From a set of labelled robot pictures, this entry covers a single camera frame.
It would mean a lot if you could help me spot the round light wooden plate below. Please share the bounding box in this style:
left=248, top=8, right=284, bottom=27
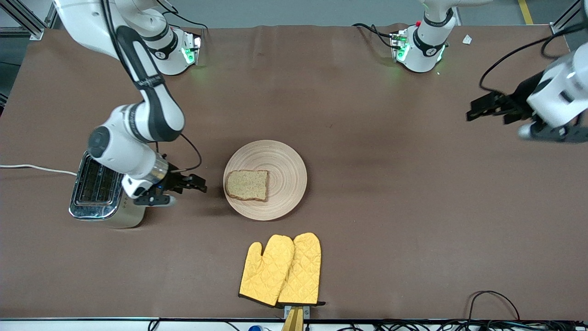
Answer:
left=223, top=140, right=308, bottom=221

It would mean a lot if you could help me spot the black cable bundle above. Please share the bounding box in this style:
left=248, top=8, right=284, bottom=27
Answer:
left=335, top=320, right=588, bottom=331

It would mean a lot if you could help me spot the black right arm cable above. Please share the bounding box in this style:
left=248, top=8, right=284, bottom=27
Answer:
left=102, top=0, right=203, bottom=174

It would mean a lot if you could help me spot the grey metal mounting bracket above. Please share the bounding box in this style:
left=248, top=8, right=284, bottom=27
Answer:
left=283, top=305, right=311, bottom=320

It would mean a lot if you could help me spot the black looped cable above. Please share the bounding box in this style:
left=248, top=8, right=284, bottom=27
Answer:
left=466, top=290, right=522, bottom=322

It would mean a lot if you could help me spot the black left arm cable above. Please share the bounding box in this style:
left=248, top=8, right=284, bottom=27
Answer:
left=479, top=22, right=588, bottom=95

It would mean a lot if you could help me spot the brown table cover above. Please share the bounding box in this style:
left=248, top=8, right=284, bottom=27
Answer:
left=0, top=24, right=588, bottom=320

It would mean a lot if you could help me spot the cream and chrome toaster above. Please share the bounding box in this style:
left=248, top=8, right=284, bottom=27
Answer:
left=69, top=151, right=148, bottom=229

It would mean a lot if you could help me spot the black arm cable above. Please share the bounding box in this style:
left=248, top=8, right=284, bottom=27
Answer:
left=479, top=22, right=588, bottom=95
left=102, top=0, right=203, bottom=174

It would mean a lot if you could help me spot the black base cable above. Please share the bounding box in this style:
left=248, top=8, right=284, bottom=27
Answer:
left=163, top=18, right=208, bottom=35
left=352, top=23, right=396, bottom=49

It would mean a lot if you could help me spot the aluminium frame profile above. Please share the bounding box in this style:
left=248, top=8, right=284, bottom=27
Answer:
left=0, top=0, right=59, bottom=41
left=550, top=0, right=583, bottom=36

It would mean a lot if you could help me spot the white toaster power cord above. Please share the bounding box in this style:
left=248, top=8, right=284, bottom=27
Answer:
left=0, top=164, right=78, bottom=177

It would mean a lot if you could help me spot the brown bread toast slice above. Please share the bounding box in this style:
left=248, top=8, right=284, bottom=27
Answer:
left=225, top=169, right=270, bottom=202

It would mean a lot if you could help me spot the yellow quilted oven mitt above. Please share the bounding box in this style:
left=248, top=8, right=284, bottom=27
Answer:
left=277, top=232, right=326, bottom=307
left=238, top=234, right=295, bottom=308

